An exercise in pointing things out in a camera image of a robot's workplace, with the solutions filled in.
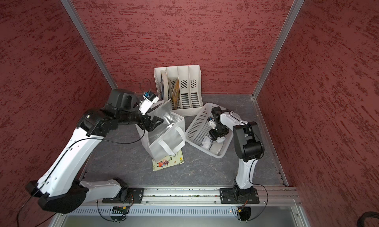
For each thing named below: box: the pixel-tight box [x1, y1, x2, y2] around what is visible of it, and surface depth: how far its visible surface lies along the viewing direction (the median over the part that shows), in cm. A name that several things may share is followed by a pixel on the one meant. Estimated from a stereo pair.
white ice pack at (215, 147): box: [208, 141, 224, 155], surface depth 89 cm
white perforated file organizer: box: [153, 64, 204, 117], surface depth 108 cm
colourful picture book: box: [151, 149, 185, 172], surface depth 87 cm
